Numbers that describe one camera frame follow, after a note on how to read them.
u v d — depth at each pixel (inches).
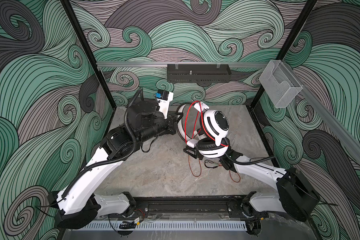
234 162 23.1
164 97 17.8
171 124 18.7
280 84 31.2
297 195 16.2
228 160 23.7
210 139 16.8
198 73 37.7
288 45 33.1
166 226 29.9
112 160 14.2
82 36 32.0
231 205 29.3
